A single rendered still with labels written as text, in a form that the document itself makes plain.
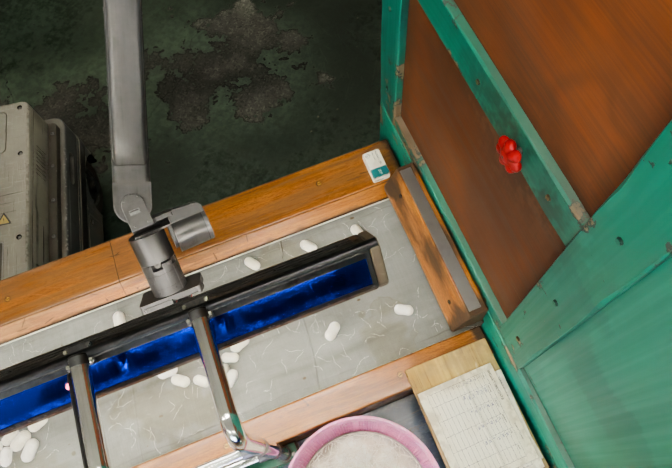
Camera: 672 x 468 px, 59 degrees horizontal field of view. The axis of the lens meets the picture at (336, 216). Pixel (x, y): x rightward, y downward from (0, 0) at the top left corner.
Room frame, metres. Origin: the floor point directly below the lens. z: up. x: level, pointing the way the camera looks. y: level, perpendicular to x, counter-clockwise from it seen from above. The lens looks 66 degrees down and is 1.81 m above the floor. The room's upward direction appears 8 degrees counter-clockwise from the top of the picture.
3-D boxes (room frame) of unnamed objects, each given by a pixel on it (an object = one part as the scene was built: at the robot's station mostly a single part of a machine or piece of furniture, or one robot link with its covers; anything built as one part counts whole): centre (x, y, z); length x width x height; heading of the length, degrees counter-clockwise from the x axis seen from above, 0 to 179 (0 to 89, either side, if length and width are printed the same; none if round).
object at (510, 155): (0.30, -0.20, 1.24); 0.04 x 0.02 x 0.04; 14
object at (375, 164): (0.56, -0.09, 0.78); 0.06 x 0.04 x 0.02; 14
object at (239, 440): (0.12, 0.24, 0.90); 0.20 x 0.19 x 0.45; 104
